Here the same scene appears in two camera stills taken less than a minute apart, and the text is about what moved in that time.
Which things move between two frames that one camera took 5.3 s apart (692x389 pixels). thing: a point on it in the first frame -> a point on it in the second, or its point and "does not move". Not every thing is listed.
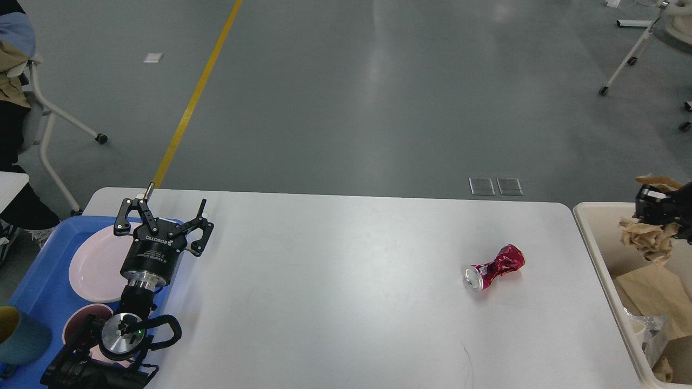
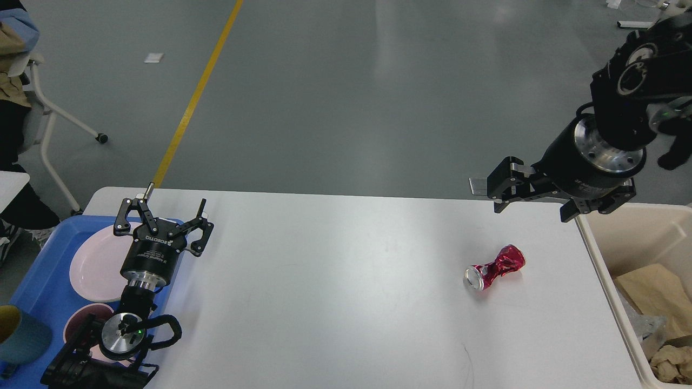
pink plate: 95,263 does not move
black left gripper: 152,254 does not move
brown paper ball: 653,240 -> 673,364
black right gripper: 654,207 -> 578,161
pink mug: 84,327 does not move
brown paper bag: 660,290 does not move
